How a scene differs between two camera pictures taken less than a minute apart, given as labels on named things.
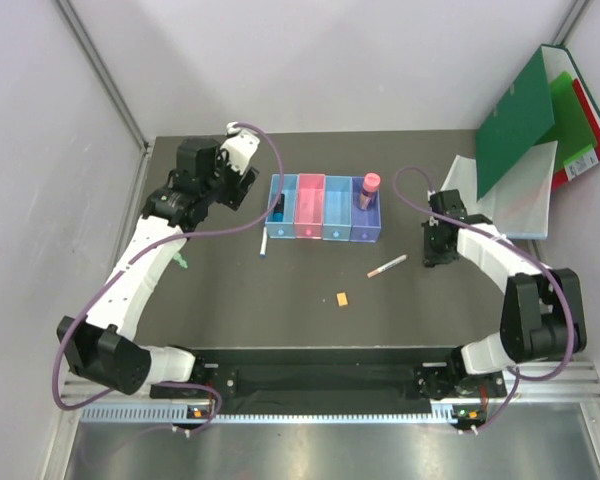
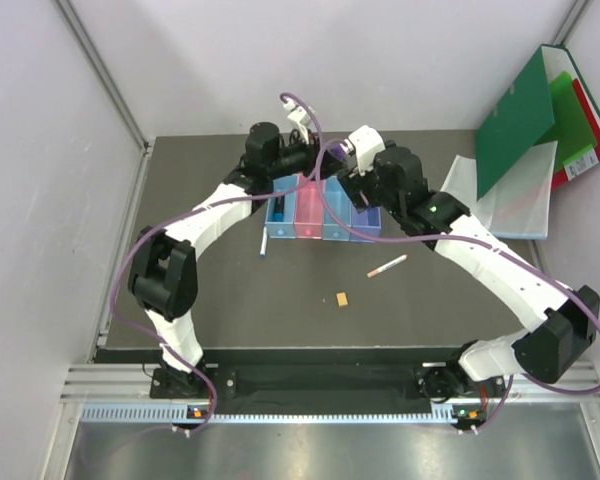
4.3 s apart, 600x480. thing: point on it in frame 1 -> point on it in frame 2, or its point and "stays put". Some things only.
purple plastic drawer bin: (366, 224) stays put
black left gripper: (239, 183) -> (308, 150)
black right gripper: (430, 256) -> (356, 183)
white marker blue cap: (263, 246) stays put
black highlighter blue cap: (279, 209) stays put
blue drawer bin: (287, 228) stays put
